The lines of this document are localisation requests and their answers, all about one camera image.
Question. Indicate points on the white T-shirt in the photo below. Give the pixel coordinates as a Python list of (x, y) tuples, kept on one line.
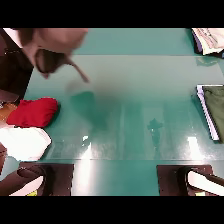
[(23, 142)]

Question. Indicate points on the person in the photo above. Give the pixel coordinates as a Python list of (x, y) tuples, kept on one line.
[(50, 41)]

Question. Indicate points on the red garment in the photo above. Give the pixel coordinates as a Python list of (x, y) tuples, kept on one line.
[(33, 112)]

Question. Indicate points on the olive green garment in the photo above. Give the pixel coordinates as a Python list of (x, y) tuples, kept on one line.
[(216, 110)]

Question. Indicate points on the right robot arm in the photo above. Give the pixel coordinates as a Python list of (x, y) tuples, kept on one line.
[(205, 182)]

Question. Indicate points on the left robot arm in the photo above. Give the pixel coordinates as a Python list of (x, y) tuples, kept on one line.
[(31, 186)]

